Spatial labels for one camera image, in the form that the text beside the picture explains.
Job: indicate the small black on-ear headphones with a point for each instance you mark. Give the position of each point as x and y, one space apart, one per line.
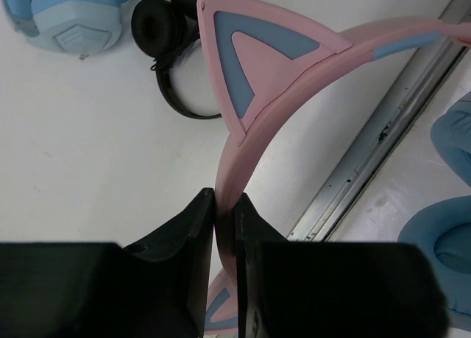
164 30

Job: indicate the aluminium front rail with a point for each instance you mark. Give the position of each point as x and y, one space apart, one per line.
417 83

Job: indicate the light blue over-ear headphones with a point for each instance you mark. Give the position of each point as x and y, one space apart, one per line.
81 27

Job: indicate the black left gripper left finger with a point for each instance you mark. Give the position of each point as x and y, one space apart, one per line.
173 273

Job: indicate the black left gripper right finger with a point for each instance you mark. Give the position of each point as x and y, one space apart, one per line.
252 232

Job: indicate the pink blue cat-ear headphones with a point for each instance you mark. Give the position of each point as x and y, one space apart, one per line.
265 62

